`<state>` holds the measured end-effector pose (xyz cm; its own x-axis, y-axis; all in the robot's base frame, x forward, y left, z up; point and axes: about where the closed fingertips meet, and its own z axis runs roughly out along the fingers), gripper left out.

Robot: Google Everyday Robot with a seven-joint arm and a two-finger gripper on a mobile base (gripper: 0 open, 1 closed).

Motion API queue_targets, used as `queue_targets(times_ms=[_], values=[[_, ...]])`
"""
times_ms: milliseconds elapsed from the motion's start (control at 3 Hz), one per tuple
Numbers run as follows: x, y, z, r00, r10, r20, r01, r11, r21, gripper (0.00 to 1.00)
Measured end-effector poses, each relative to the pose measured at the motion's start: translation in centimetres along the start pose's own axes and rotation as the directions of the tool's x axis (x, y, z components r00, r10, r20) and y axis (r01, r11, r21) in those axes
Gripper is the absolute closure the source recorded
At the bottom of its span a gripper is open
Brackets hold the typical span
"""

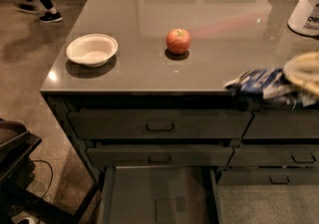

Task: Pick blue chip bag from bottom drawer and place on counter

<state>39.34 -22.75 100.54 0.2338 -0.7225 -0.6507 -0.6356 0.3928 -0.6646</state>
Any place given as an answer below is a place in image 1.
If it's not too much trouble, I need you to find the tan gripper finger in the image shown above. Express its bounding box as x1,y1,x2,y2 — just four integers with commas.
283,52,319,97

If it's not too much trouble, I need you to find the blue chip bag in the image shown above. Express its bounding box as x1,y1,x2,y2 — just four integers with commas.
223,68,319,109

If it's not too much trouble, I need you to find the top right drawer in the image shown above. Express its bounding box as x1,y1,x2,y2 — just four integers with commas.
244,110,319,139

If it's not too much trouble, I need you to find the middle right drawer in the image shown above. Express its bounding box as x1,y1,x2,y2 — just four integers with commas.
228,145,319,167

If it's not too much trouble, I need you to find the bottom right drawer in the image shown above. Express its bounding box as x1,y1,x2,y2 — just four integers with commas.
218,169,319,185

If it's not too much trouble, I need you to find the grey counter cabinet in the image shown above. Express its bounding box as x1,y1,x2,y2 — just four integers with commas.
41,0,319,224

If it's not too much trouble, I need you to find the open bottom left drawer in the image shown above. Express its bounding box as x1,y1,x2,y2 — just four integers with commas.
97,166,223,224

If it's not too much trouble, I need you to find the middle left drawer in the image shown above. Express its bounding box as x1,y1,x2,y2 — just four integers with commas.
87,144,233,167

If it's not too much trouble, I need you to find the top left drawer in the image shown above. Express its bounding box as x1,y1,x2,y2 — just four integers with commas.
68,110,252,139

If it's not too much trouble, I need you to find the white plastic canister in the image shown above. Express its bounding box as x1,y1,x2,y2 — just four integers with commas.
288,0,319,37

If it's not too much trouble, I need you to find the red apple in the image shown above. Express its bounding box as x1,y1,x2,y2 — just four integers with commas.
165,29,191,55

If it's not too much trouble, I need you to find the white paper bowl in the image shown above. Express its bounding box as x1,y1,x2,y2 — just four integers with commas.
66,34,118,67

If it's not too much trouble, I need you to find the black cable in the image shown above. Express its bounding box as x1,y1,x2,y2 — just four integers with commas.
30,159,55,202

